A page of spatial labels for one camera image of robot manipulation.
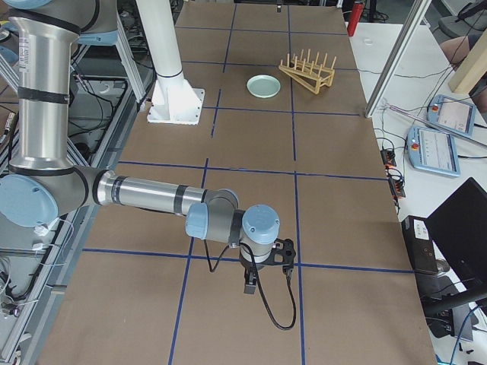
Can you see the near blue teach pendant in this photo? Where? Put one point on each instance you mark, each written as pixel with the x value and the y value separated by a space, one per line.
pixel 433 151

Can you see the red bottle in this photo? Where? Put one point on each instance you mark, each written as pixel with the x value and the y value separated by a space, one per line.
pixel 355 16

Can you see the wooden plate rack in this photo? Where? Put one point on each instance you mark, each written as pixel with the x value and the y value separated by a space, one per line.
pixel 311 73

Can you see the aluminium side frame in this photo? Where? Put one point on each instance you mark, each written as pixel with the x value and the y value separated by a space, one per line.
pixel 42 183

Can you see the white camera pole base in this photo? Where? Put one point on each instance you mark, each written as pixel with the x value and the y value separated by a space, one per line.
pixel 174 100

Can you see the seated person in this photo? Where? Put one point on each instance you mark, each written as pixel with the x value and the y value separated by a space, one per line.
pixel 457 49

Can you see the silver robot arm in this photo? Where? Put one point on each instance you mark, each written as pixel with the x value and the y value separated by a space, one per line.
pixel 210 215

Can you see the aluminium frame post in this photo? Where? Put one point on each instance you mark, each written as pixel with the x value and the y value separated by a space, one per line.
pixel 404 38

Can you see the black box with label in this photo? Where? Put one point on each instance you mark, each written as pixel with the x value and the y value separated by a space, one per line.
pixel 419 245

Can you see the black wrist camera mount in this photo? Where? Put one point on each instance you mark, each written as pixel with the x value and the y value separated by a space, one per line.
pixel 282 253

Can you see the blue teach pendant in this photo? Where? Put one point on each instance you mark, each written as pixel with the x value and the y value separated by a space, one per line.
pixel 433 151
pixel 452 114

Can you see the black laptop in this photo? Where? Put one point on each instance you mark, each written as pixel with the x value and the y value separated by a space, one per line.
pixel 458 228

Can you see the far blue teach pendant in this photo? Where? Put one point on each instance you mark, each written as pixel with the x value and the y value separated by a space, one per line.
pixel 452 114

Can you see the light green plate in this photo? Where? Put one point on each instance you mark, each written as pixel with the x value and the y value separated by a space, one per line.
pixel 263 86

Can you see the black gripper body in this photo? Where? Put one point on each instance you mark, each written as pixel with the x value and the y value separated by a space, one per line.
pixel 251 269

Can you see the orange black power strip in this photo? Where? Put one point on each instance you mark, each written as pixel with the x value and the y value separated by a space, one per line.
pixel 395 177

